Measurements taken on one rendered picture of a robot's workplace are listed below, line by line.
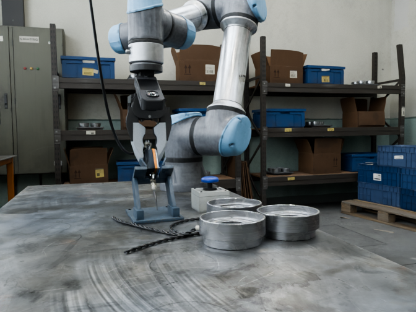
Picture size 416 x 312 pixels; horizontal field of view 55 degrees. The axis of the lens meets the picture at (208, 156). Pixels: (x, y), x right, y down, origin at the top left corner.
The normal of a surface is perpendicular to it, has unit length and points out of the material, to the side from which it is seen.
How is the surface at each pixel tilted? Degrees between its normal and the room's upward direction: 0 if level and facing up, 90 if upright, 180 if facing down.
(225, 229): 90
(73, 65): 90
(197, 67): 93
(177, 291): 0
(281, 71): 92
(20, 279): 0
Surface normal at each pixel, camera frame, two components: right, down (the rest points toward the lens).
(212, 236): -0.61, 0.06
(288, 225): -0.18, 0.07
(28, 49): 0.28, 0.06
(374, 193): -0.91, 0.04
